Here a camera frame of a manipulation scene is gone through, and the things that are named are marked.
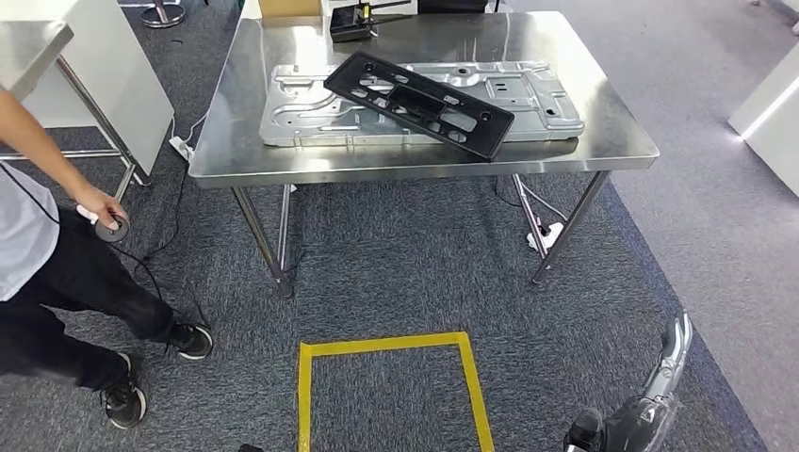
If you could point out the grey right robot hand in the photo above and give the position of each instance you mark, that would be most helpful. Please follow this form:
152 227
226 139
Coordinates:
643 424

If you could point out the person's left hand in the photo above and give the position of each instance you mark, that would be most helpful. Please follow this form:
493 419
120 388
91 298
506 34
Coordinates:
100 203

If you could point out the white cloth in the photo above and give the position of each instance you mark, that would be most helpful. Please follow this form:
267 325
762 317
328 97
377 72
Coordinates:
115 234

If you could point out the long black plastic car part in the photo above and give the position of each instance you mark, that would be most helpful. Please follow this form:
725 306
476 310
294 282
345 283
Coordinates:
474 134

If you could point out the person's left forearm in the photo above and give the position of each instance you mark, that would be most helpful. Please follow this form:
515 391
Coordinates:
37 143

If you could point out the steel workbench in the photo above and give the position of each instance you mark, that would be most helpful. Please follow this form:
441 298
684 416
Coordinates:
437 37

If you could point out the person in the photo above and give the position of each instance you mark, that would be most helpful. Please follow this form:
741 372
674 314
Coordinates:
75 287

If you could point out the white power strip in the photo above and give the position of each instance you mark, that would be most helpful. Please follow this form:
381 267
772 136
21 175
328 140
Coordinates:
546 237
181 148

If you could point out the white board panel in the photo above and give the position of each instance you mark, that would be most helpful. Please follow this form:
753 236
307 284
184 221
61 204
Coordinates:
118 81

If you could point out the chrome stanchion base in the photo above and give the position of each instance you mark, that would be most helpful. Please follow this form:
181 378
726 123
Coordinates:
162 15

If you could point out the white table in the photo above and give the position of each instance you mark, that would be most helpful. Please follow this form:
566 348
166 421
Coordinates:
249 7

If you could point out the brown cardboard box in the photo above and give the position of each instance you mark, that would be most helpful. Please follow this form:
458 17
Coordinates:
287 7

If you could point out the black robot foot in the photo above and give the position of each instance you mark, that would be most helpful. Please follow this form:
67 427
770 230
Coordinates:
249 448

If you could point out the black radio remote controller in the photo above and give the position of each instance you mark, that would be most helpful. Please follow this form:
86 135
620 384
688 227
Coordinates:
346 25

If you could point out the white lit display counter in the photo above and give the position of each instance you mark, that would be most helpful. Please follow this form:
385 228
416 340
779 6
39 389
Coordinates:
774 125

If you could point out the stamped silver metal panel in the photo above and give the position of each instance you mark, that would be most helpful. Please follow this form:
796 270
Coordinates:
549 100

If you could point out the metal table frame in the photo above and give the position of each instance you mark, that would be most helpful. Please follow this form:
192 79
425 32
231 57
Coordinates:
31 50

